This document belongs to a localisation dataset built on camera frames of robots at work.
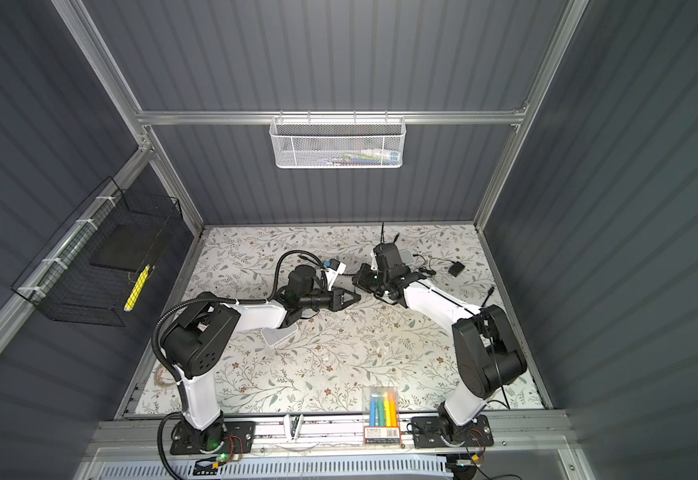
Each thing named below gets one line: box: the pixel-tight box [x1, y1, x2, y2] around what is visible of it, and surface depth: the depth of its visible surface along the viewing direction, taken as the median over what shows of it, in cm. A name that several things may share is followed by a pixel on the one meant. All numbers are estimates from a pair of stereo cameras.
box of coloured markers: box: [362, 386, 402, 445], surface depth 78 cm
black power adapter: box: [448, 261, 465, 277], surface depth 107 cm
